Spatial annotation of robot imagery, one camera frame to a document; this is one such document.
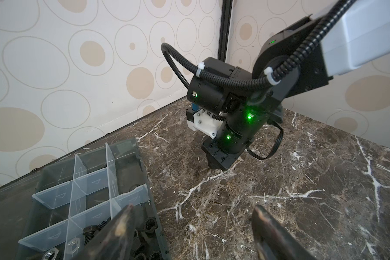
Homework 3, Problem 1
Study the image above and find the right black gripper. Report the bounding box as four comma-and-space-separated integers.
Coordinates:
202, 104, 284, 171

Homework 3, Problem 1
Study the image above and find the clear compartment organizer box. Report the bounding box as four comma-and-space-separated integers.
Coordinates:
0, 139, 170, 260

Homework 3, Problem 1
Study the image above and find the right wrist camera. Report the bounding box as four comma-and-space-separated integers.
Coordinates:
186, 108, 223, 139

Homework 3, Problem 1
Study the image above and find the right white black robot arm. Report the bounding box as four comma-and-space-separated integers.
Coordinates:
161, 1, 390, 171

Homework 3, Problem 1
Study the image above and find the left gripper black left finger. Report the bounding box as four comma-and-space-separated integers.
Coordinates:
73, 204, 136, 260

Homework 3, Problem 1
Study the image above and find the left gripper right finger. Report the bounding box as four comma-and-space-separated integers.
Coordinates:
251, 204, 315, 260

